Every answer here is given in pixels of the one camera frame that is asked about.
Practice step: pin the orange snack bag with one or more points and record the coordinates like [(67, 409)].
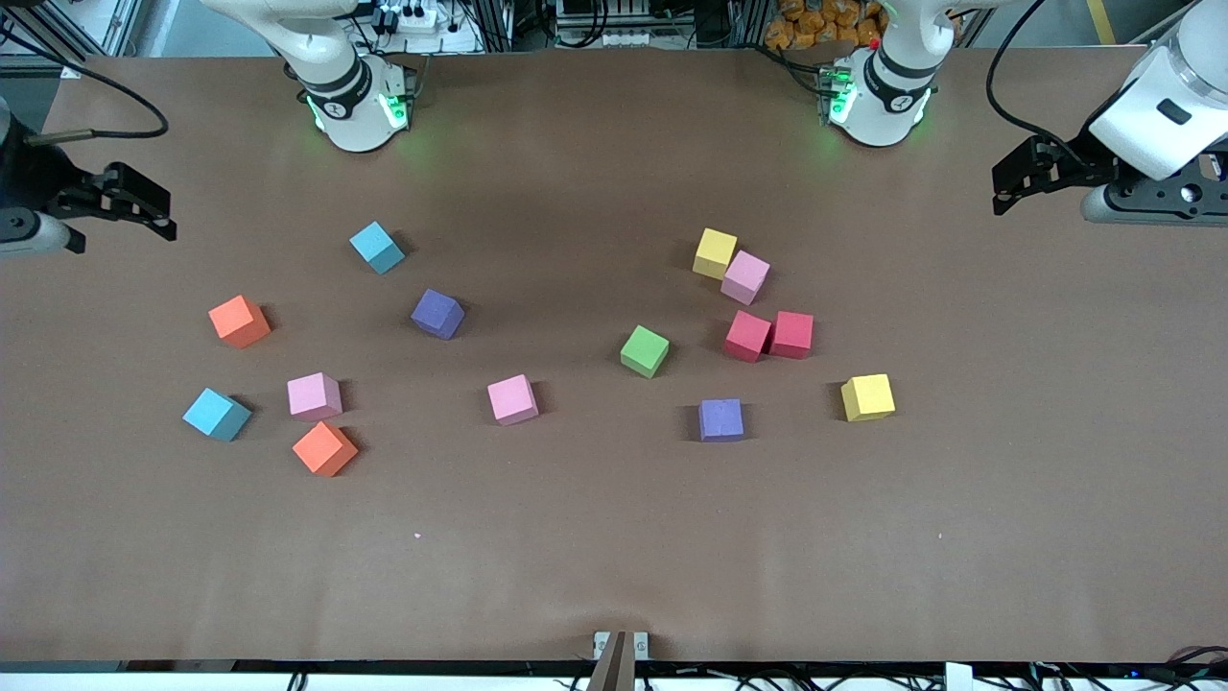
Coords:
[(815, 24)]

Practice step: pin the white power strip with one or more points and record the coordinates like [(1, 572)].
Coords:
[(422, 17)]

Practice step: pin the aluminium frame rail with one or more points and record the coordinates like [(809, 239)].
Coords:
[(29, 65)]

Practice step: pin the red foam cube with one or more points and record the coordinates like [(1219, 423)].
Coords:
[(792, 334), (746, 335)]

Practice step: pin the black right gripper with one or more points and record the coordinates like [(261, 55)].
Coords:
[(29, 178)]

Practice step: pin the teal foam cube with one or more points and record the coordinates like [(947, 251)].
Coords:
[(213, 413), (374, 245)]

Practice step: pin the orange foam cube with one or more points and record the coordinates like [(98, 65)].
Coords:
[(323, 447), (237, 320)]

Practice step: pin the purple foam cube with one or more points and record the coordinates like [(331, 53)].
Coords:
[(436, 312), (720, 419)]

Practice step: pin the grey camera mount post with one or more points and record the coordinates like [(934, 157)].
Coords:
[(614, 662)]

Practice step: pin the yellow foam cube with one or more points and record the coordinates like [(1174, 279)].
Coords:
[(715, 251), (867, 396)]

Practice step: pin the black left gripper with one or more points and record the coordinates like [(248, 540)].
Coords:
[(1074, 160)]

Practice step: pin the green foam cube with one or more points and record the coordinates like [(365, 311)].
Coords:
[(644, 349)]

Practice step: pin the light pink foam cube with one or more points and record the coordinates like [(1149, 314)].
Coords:
[(511, 398), (745, 276), (314, 395)]

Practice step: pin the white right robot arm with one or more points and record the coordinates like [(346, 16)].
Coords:
[(355, 106)]

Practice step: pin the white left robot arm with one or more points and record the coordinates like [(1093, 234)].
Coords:
[(883, 106)]

